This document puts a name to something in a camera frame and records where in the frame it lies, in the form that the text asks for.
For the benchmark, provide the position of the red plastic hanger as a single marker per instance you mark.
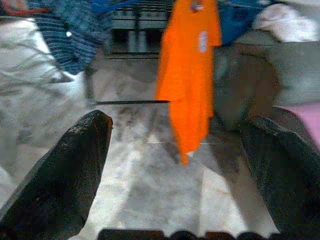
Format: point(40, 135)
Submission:
point(20, 11)

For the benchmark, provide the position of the royal blue garment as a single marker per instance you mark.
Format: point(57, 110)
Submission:
point(237, 22)

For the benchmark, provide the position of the white cloth heap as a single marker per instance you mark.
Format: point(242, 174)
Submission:
point(287, 22)

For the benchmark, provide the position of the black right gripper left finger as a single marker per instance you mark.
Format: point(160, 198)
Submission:
point(62, 180)

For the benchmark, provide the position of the pink sofa cover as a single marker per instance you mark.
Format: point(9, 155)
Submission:
point(310, 122)

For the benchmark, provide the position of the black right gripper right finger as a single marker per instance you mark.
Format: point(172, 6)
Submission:
point(290, 180)

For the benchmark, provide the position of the blue plaid shirt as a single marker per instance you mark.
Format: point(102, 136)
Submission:
point(72, 37)

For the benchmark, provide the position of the orange garment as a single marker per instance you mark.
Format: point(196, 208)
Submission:
point(187, 75)

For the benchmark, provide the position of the black clothes rack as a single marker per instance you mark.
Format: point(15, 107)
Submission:
point(132, 102)

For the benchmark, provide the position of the dark grey sofa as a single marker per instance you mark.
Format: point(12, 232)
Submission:
point(250, 80)

